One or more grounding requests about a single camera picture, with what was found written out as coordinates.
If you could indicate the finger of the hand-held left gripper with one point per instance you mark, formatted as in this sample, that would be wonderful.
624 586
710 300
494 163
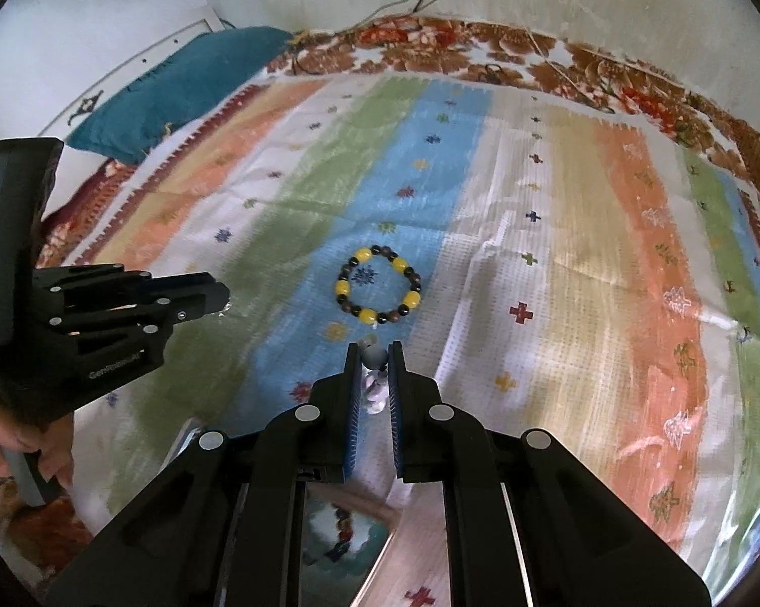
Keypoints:
120 284
165 322

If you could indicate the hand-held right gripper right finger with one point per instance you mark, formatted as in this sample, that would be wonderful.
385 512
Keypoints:
396 430

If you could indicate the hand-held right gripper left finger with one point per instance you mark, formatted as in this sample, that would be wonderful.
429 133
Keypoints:
353 430

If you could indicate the rectangular metal tin box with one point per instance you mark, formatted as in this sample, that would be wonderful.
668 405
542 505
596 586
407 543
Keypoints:
367 575

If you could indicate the white headboard panel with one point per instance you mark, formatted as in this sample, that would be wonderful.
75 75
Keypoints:
120 63

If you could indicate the teal pillow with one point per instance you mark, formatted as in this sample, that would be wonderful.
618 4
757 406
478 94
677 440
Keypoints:
184 82

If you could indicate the striped colourful mat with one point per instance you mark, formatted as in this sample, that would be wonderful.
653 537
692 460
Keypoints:
544 265

